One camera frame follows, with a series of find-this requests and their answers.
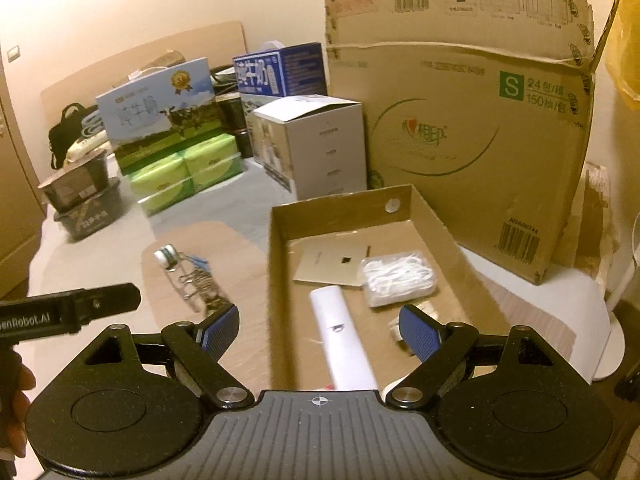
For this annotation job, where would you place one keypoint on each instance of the wall light switch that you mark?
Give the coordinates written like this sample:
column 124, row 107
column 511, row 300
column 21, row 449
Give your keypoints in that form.
column 14, row 54

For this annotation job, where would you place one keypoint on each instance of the blue milk box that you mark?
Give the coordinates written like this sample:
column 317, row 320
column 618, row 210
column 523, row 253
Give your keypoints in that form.
column 295, row 67

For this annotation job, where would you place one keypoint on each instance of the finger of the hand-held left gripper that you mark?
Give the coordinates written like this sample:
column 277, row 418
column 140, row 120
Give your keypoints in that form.
column 110, row 300

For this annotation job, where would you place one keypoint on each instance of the person's left hand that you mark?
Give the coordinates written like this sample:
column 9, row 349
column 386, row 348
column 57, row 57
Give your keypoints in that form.
column 15, row 400

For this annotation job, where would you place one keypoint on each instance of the black bag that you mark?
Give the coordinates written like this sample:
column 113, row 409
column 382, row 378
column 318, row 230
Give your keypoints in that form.
column 70, row 127

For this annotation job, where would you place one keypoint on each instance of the cow print milk box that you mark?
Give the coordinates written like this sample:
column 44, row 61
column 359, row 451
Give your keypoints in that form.
column 155, row 110

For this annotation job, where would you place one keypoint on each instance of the white cardboard box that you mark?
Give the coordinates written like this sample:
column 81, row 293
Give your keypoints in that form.
column 325, row 147

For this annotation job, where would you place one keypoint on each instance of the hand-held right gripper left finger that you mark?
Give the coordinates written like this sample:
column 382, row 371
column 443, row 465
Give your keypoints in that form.
column 220, row 332

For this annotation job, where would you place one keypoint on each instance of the wooden cabinet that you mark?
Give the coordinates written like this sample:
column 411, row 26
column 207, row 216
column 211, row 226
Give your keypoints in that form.
column 15, row 200

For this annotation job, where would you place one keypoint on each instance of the small white spool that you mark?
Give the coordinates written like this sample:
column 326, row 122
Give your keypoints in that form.
column 166, row 257

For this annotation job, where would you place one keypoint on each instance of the torn brown paper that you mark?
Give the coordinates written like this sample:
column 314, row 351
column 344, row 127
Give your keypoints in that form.
column 595, row 220

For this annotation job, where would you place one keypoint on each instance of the white remote control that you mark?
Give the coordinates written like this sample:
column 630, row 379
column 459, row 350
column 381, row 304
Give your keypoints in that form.
column 342, row 340

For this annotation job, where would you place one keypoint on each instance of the yellow plastic bag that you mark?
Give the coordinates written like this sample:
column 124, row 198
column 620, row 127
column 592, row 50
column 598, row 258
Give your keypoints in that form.
column 627, row 45

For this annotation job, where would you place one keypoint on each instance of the tan card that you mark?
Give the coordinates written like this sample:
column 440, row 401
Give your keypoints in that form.
column 325, row 267

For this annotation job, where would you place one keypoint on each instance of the dark gift box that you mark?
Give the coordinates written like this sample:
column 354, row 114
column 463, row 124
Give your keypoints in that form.
column 235, row 120

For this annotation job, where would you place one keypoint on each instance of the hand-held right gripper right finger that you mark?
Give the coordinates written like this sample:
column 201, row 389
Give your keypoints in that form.
column 417, row 332

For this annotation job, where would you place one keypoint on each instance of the white stand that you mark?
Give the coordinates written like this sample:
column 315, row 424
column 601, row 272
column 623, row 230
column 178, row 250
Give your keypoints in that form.
column 610, row 340

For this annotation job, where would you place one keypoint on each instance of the black instant noodle bowl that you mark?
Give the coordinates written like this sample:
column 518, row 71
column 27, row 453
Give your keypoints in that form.
column 90, row 215
column 75, row 182

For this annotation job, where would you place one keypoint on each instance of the white plastic packet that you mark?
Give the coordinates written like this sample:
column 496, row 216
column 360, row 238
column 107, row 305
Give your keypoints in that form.
column 87, row 145

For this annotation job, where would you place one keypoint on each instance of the shallow cardboard tray box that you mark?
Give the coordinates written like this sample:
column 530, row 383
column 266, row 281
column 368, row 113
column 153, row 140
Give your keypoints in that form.
column 330, row 232

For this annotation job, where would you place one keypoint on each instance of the large cardboard carton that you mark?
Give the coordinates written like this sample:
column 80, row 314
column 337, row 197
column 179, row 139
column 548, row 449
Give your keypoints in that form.
column 450, row 125

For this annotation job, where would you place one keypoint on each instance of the white square charger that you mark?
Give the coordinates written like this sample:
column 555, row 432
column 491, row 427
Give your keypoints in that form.
column 396, row 334

